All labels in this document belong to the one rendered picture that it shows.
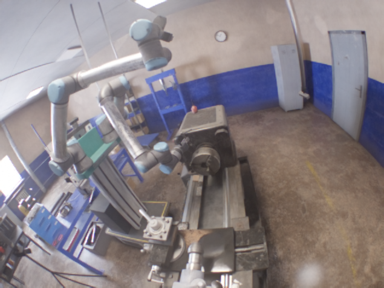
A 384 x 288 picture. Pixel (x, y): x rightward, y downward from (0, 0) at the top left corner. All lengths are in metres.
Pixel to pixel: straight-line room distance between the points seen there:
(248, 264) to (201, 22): 4.73
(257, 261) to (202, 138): 1.09
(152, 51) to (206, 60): 3.95
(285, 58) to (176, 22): 3.01
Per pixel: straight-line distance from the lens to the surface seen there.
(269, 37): 4.84
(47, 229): 2.38
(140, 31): 0.64
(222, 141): 1.40
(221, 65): 4.55
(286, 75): 4.46
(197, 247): 0.89
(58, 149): 1.19
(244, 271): 1.07
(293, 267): 2.02
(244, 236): 1.15
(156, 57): 0.62
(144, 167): 0.94
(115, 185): 1.95
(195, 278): 0.84
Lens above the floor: 1.93
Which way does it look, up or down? 29 degrees down
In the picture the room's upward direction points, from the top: 20 degrees counter-clockwise
